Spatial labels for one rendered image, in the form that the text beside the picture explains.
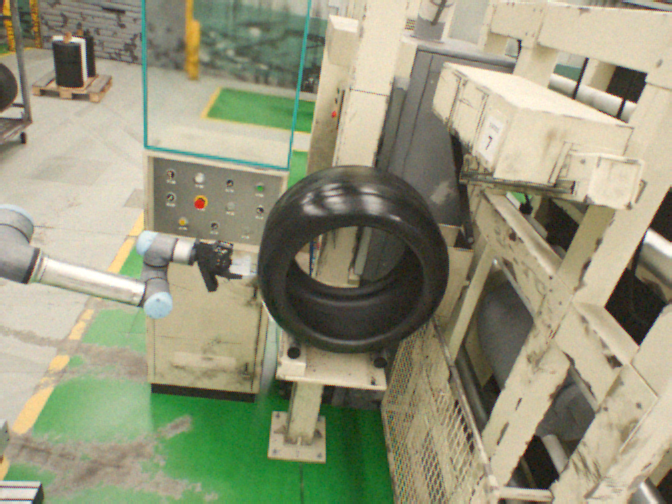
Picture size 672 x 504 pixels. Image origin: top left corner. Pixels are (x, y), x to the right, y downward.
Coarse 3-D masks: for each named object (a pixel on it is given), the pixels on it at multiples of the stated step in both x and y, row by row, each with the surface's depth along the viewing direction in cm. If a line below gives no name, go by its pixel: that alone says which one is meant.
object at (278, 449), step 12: (276, 420) 236; (324, 420) 241; (324, 432) 235; (276, 444) 224; (288, 444) 224; (312, 444) 227; (324, 444) 229; (276, 456) 218; (288, 456) 219; (300, 456) 220; (312, 456) 222; (324, 456) 223
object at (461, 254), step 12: (444, 228) 184; (456, 228) 184; (456, 240) 186; (456, 252) 168; (468, 252) 168; (456, 264) 170; (468, 264) 170; (456, 276) 173; (456, 288) 175; (444, 300) 178; (456, 300) 178; (444, 312) 180
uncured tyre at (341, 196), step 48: (288, 192) 143; (336, 192) 127; (384, 192) 128; (288, 240) 129; (432, 240) 131; (288, 288) 165; (336, 288) 172; (384, 288) 170; (432, 288) 138; (336, 336) 148; (384, 336) 145
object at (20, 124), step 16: (0, 0) 412; (16, 0) 435; (0, 16) 436; (16, 16) 438; (16, 32) 444; (16, 48) 450; (0, 64) 439; (0, 80) 432; (16, 80) 454; (0, 96) 437; (16, 96) 458; (0, 112) 450; (0, 128) 455; (16, 128) 459; (0, 144) 425
